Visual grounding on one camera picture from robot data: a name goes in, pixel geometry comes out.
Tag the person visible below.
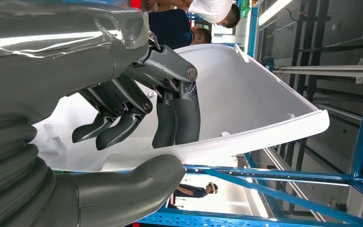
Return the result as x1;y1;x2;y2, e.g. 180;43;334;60
147;9;213;51
144;0;242;29
169;182;219;210

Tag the grey cable tray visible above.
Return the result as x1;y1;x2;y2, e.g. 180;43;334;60
273;64;363;79

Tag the blue metal shelf rack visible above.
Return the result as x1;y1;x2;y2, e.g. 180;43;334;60
138;0;363;227

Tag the black metal frame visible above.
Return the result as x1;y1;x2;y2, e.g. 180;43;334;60
288;0;363;103

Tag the ceiling light strip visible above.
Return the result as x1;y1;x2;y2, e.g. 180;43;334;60
258;0;295;26

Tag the green hanging sign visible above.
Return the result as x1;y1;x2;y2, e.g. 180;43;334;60
239;0;251;18

